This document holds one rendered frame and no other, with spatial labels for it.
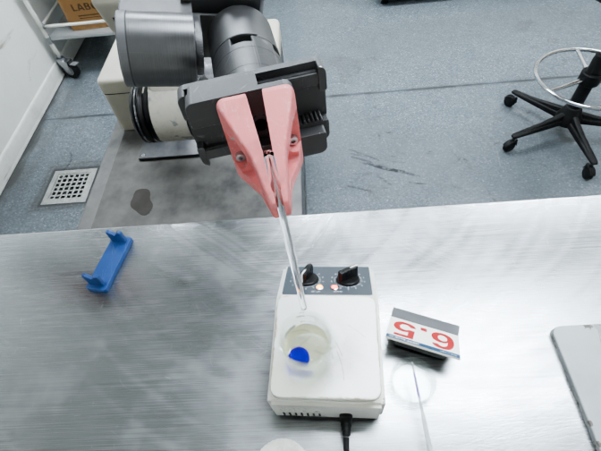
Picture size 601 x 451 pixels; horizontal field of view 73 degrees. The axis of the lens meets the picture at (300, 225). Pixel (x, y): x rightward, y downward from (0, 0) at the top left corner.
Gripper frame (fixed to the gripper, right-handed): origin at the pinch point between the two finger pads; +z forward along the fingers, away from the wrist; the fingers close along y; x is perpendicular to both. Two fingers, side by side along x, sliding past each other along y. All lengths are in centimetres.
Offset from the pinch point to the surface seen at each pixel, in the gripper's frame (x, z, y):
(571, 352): 35.0, 5.4, 31.4
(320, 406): 28.7, 5.7, -0.7
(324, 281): 30.3, -9.9, 3.5
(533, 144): 113, -94, 112
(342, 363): 26.5, 2.5, 2.7
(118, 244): 34, -27, -27
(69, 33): 85, -220, -88
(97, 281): 32.0, -19.7, -29.1
